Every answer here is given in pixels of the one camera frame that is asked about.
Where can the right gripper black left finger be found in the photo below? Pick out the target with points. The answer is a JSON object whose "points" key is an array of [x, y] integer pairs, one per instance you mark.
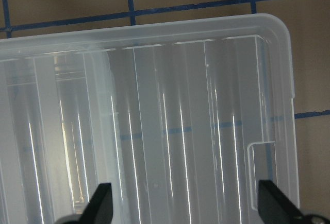
{"points": [[100, 207]]}

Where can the clear plastic box lid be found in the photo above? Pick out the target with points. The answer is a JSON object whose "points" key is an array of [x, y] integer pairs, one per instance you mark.
{"points": [[203, 111]]}

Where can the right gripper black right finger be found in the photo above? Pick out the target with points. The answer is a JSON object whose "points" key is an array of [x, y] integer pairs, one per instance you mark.
{"points": [[275, 207]]}

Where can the clear plastic storage box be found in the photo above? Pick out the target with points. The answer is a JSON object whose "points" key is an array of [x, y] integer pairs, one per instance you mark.
{"points": [[57, 135]]}

